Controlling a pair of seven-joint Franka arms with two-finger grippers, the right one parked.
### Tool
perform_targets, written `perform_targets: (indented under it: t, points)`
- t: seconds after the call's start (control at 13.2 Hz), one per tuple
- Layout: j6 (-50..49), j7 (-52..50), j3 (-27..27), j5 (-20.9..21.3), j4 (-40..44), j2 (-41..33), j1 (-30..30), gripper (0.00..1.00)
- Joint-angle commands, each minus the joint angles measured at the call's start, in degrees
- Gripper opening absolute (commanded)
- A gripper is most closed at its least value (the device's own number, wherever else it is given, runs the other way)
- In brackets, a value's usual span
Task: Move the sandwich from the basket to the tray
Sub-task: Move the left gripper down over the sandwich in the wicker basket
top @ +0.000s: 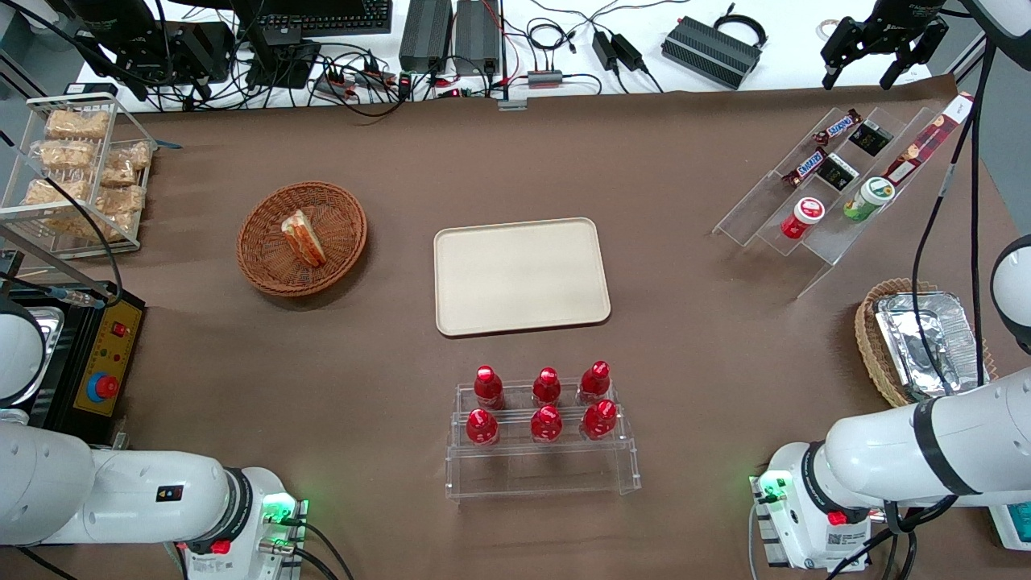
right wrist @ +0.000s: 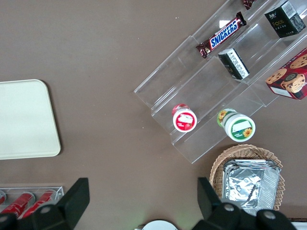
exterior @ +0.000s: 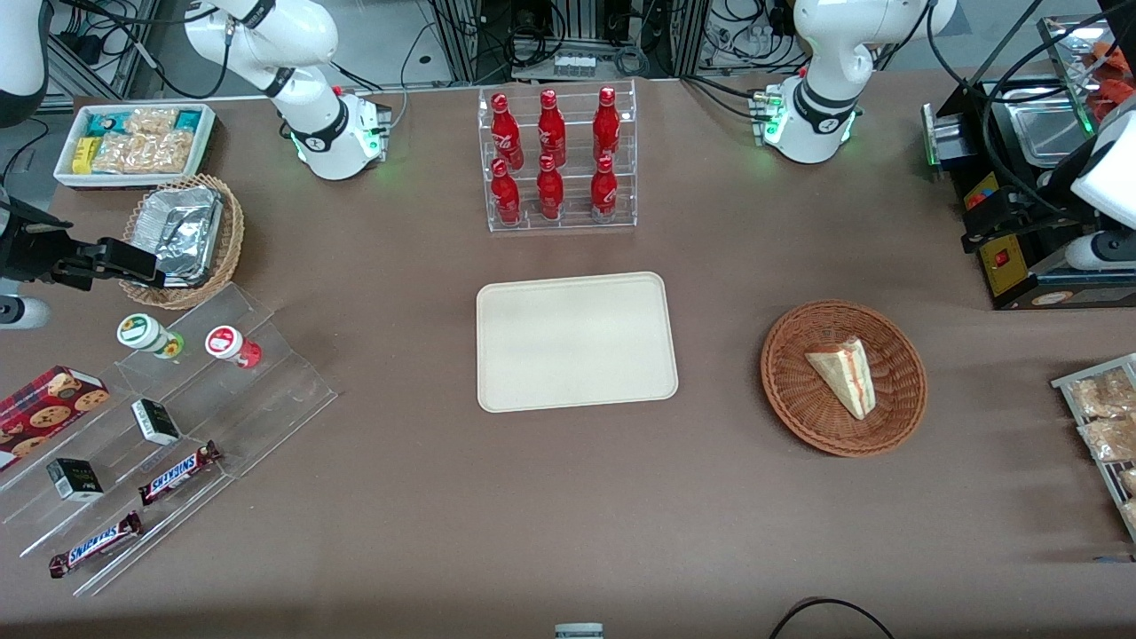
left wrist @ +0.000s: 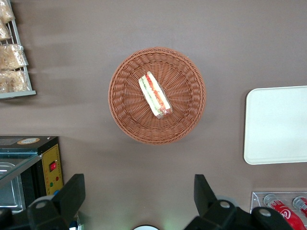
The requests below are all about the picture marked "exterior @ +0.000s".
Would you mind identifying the steel warmer pan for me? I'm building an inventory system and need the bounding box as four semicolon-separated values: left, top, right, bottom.
1007;99;1100;170

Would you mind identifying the triangular sandwich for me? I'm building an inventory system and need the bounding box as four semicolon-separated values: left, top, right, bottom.
805;336;878;422

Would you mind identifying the red cookie box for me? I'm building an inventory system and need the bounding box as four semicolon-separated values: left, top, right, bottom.
0;366;111;472

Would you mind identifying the white snack bin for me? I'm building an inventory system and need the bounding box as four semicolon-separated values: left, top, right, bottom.
53;102;217;190

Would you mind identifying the large clear cracker bag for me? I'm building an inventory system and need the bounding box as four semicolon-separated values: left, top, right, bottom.
92;131;193;175

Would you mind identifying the small black box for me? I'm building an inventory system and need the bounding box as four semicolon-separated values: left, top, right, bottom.
46;458;105;503
131;398;182;446

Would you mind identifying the red sausage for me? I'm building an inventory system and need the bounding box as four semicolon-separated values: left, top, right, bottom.
1092;75;1126;122

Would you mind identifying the beige rectangular tray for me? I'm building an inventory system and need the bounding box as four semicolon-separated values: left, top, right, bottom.
476;272;680;414

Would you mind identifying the aluminium frame rack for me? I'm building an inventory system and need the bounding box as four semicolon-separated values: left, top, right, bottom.
426;0;720;83

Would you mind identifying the black looped cable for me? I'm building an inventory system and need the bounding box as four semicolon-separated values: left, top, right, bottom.
768;596;897;639

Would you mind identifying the tray of packaged snacks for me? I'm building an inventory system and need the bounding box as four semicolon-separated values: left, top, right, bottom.
1052;353;1136;542

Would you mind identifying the clear acrylic stepped shelf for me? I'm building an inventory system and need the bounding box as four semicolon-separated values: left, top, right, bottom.
0;282;338;597

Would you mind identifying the tan oval wicker basket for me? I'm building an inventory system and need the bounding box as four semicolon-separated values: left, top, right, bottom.
118;174;246;311

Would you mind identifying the clear acrylic bottle rack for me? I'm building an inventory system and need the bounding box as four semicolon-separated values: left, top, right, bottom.
477;80;638;233

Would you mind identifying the black food warmer cabinet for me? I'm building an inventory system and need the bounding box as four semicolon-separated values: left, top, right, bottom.
923;13;1136;312

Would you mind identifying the red lid cup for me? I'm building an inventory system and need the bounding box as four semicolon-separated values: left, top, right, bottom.
205;326;263;369

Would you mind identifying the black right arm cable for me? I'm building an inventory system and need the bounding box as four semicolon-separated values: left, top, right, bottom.
53;0;236;100

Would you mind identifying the brown snickers bar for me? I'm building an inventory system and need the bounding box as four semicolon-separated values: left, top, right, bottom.
138;441;223;507
49;511;143;579

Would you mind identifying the silver foil container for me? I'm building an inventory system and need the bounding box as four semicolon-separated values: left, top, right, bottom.
133;185;225;288

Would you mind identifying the green lid cup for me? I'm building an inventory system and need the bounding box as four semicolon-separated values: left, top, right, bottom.
117;313;185;359

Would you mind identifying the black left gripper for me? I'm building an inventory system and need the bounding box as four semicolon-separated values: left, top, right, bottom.
961;164;1082;255

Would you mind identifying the orange fried food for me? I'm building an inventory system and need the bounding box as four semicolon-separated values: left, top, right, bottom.
1085;40;1136;74

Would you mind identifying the red cola bottle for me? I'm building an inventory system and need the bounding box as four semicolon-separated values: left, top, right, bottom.
590;155;619;223
538;89;567;168
491;158;522;225
593;86;621;162
491;92;525;170
536;154;565;221

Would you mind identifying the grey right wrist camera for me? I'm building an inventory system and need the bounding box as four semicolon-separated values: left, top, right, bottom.
0;297;51;330

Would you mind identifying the brown round wicker basket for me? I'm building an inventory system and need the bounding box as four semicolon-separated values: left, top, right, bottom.
761;300;929;459

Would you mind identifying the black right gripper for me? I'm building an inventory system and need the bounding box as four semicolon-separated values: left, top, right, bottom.
0;200;167;292

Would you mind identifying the aluminium frame post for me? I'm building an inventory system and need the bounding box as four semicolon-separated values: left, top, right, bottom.
44;0;165;103

